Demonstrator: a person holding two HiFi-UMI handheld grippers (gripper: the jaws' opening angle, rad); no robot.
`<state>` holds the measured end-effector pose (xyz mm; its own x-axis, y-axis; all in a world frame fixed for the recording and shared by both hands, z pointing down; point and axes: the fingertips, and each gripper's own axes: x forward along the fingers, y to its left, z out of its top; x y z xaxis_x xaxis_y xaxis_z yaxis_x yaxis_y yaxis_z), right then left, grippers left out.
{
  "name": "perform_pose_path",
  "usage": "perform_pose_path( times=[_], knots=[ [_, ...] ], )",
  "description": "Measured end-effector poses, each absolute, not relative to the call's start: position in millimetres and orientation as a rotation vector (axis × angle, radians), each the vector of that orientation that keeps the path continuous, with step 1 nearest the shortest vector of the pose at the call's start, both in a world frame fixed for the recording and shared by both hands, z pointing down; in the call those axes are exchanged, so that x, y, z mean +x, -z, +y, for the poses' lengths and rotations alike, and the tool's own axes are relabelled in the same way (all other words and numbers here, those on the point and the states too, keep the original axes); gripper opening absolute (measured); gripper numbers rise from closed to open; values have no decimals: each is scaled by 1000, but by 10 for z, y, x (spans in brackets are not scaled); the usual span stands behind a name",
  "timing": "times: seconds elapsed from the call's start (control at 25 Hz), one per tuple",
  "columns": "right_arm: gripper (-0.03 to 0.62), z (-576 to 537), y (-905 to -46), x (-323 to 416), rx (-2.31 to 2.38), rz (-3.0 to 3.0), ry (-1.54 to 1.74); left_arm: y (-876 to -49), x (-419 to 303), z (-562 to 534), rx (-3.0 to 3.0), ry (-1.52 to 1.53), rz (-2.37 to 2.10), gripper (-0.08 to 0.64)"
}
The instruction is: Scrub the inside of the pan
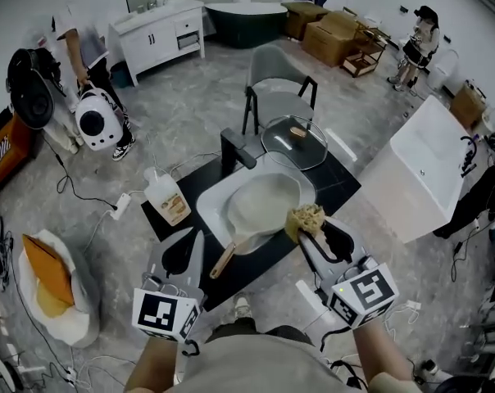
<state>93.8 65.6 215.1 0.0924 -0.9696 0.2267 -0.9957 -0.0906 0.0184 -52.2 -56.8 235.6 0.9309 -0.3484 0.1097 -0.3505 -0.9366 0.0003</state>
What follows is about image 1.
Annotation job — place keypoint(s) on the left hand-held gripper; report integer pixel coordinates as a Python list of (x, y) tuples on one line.
[(167, 311)]

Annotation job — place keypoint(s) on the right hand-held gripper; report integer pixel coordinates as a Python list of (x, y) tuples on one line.
[(364, 293)]

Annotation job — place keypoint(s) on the yellow loofah sponge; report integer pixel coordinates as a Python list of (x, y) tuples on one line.
[(305, 221)]

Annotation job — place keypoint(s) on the person's right forearm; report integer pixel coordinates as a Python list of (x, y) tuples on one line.
[(380, 354)]

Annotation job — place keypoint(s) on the person's left forearm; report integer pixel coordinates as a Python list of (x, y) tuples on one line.
[(153, 362)]

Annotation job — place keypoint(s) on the clear detergent bottle orange label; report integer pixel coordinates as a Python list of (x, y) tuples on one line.
[(169, 203)]

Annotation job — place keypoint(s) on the white sink basin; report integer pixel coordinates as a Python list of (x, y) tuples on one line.
[(212, 207)]

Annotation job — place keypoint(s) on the black counter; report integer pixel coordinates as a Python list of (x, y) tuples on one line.
[(333, 182)]

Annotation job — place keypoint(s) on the white power strip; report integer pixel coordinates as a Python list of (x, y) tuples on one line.
[(121, 206)]

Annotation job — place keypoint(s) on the person's white shoe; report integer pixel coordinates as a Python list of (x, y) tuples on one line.
[(242, 305)]

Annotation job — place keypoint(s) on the person's dark shorts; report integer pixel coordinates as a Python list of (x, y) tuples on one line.
[(235, 328)]

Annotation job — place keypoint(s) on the white freestanding bathtub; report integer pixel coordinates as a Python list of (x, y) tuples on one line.
[(415, 178)]

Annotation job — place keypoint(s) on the black faucet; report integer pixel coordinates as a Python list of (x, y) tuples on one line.
[(233, 147)]

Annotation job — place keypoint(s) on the glass lid with wooden knob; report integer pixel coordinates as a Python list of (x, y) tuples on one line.
[(280, 145)]

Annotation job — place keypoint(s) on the orange envelope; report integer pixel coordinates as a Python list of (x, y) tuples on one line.
[(46, 264)]

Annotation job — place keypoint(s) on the person's gray shirt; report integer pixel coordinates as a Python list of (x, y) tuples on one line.
[(264, 367)]

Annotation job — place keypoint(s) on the white pet carrier backpack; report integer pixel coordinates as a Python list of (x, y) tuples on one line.
[(96, 123)]

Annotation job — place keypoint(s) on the gray chair with black legs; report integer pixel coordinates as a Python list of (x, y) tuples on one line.
[(272, 92)]

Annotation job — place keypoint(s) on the teal waste bin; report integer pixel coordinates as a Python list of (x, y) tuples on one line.
[(119, 76)]

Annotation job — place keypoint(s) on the brown cardboard box with tape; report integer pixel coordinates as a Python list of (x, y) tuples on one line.
[(466, 102)]

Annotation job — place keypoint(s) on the wooden shelf rack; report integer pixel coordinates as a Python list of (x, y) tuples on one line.
[(366, 51)]

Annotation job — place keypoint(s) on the orange box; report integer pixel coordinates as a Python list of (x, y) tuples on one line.
[(3, 154)]

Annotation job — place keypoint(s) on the large brown cardboard box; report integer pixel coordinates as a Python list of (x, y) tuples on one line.
[(327, 39)]

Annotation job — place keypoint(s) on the white vanity cabinet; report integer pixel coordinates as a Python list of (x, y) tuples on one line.
[(157, 41)]

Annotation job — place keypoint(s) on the black pet carrier backpack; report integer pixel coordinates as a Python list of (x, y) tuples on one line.
[(30, 88)]

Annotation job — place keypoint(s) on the small brown cardboard box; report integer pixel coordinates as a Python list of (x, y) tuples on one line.
[(302, 16)]

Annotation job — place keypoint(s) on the dark green bathtub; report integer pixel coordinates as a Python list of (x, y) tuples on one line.
[(243, 25)]

